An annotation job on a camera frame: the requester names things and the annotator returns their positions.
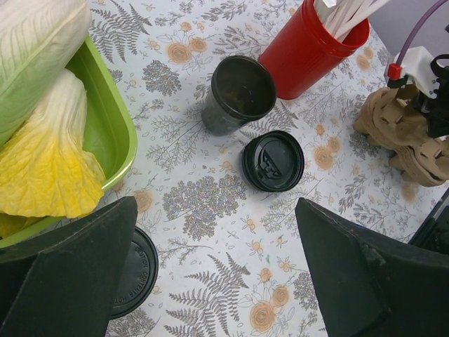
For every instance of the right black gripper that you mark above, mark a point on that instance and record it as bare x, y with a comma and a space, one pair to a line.
435, 110

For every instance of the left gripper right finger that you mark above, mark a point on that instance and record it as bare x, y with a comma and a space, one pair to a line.
369, 284

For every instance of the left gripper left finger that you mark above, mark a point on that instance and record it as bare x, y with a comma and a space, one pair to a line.
64, 282

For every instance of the black coffee cup lid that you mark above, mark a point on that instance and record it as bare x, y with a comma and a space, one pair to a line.
273, 162

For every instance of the black coffee cups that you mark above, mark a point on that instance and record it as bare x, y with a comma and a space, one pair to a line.
241, 91

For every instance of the cardboard cup carrier tray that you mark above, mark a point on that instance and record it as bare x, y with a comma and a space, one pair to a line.
388, 120

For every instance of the yellow leaf cabbage toy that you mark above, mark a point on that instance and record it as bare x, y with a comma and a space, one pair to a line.
44, 169

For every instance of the white wrapped straws bundle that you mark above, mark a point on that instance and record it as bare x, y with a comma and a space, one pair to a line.
341, 16

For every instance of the red straw holder cup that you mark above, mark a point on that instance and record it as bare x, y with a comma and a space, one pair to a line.
304, 51

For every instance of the green vegetable tray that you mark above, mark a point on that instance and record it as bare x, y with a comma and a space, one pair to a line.
109, 132

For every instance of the large napa cabbage toy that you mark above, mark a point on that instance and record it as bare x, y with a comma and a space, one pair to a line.
38, 39

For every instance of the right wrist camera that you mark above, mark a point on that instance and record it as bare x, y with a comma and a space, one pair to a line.
414, 69

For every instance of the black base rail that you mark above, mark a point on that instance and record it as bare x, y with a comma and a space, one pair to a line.
432, 235

